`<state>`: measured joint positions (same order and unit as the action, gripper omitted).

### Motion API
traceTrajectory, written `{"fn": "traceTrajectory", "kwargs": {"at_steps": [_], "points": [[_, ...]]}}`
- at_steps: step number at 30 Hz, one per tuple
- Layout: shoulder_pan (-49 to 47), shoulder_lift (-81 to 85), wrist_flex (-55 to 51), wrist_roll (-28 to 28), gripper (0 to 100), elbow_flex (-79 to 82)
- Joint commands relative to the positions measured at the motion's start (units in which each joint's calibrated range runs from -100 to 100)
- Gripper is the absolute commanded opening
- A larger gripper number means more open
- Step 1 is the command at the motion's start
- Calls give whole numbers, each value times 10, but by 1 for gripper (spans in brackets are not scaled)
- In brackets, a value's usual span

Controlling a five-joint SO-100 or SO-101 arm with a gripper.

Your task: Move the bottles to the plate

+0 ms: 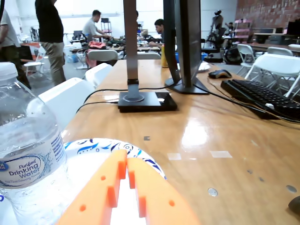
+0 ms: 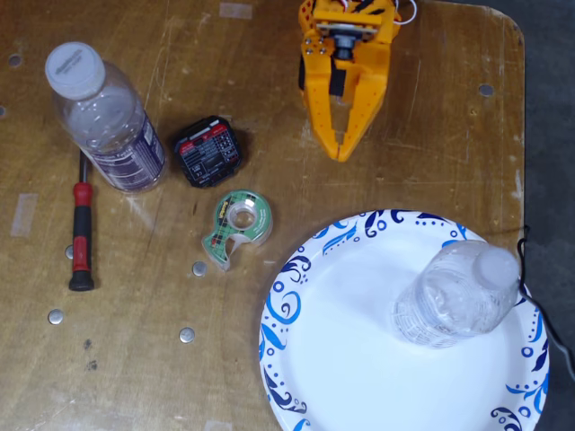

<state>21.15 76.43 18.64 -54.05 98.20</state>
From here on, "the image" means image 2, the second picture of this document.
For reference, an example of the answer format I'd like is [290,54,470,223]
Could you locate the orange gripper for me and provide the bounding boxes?
[298,0,403,163]

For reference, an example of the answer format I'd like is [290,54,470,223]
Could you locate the vitaminwater bottle dark label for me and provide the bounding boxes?
[44,41,168,194]

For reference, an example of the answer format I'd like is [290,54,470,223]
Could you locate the clear drinking water bottle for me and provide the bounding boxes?
[394,240,522,350]

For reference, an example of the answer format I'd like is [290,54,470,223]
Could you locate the white paper plate blue pattern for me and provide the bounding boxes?
[259,208,550,431]

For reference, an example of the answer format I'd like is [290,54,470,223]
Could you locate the black red outlet tester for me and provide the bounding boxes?
[173,115,243,189]

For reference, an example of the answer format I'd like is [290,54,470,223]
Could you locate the green scotch tape dispenser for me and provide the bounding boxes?
[200,189,274,273]

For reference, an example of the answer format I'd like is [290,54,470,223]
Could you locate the red black screwdriver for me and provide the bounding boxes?
[67,150,95,292]

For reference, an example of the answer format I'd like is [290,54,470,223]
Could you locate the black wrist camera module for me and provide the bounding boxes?
[316,22,375,63]

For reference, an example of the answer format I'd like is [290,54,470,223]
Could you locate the white red servo wires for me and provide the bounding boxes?
[391,0,420,24]

